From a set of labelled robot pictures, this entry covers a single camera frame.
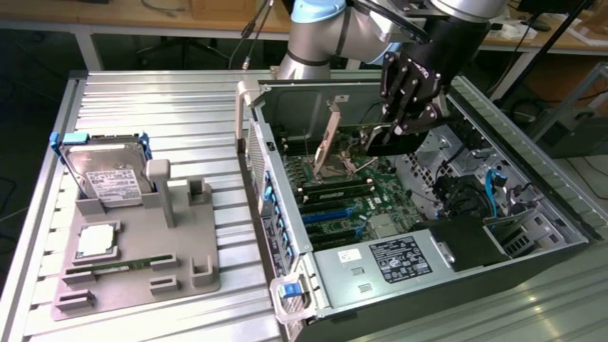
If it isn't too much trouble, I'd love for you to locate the dark RAM stick white label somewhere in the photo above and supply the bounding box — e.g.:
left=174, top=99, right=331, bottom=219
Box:
left=303, top=186, right=378, bottom=207

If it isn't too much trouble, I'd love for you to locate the green RAM stick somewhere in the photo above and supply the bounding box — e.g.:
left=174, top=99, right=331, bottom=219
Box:
left=90, top=256, right=160, bottom=276

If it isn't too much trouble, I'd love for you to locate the CPU socket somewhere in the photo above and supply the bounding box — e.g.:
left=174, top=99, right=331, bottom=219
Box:
left=308, top=155, right=356, bottom=185

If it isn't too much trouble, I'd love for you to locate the white box on desk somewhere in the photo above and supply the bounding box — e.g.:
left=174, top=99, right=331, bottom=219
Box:
left=488, top=21, right=538, bottom=39

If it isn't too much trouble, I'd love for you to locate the grey slotted disk bay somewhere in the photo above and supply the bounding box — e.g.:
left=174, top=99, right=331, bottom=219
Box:
left=482, top=208, right=555, bottom=258

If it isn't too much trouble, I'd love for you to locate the silver socket cover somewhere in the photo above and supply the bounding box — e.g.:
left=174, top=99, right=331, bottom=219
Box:
left=339, top=139, right=371, bottom=169

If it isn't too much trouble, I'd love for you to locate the black chair base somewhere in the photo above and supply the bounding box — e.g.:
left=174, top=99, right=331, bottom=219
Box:
left=138, top=35, right=224, bottom=67

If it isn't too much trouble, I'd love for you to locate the hard disk drive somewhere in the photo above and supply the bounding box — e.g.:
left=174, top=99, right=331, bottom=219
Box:
left=50, top=131, right=158, bottom=209

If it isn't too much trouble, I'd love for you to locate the green motherboard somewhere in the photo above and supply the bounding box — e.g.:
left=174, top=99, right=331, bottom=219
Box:
left=279, top=137, right=431, bottom=250

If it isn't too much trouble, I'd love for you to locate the black expansion slot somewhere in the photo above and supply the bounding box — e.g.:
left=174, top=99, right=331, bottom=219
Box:
left=303, top=201, right=366, bottom=214
left=307, top=227, right=362, bottom=240

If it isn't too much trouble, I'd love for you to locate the black stand pole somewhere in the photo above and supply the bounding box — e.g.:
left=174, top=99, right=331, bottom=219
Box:
left=488, top=0, right=598, bottom=99

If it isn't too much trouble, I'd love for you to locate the open black PC case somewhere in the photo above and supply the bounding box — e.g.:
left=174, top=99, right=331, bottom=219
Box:
left=235, top=76, right=603, bottom=342

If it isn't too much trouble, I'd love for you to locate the blue wire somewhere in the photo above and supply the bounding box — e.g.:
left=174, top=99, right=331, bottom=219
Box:
left=484, top=166, right=506, bottom=219

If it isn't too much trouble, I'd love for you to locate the black plastic shroud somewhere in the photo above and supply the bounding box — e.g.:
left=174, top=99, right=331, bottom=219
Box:
left=411, top=216, right=514, bottom=274

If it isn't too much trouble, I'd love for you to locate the blue expansion slot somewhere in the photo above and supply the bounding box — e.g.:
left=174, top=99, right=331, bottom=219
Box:
left=303, top=209, right=356, bottom=224

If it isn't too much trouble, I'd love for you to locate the silver chipset heatsink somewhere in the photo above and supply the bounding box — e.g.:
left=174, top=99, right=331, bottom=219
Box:
left=368, top=214, right=399, bottom=239

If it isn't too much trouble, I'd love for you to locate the silver perforated disk bay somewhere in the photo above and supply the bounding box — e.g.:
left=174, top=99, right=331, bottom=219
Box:
left=399, top=123, right=479, bottom=179

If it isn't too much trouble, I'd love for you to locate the green graphics card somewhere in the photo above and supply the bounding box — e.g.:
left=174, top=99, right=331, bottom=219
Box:
left=311, top=99, right=431, bottom=185

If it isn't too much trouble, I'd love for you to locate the grey parts rack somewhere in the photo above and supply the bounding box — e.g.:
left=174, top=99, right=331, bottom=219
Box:
left=50, top=158, right=224, bottom=321

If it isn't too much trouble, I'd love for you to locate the dark computer tower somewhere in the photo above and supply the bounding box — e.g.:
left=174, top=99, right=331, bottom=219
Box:
left=527, top=62, right=608, bottom=160

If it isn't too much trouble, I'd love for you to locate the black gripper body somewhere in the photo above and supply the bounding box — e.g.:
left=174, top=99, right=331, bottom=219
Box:
left=400, top=16, right=491, bottom=86

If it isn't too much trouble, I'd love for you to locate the silver CPU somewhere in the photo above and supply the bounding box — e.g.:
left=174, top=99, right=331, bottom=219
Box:
left=75, top=224, right=120, bottom=258

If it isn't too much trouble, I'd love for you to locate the black wire bundle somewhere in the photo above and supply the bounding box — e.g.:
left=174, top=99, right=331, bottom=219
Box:
left=435, top=174, right=498, bottom=218

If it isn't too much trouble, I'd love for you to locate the silver power supply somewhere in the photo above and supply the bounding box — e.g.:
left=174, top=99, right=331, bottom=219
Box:
left=311, top=227, right=460, bottom=310

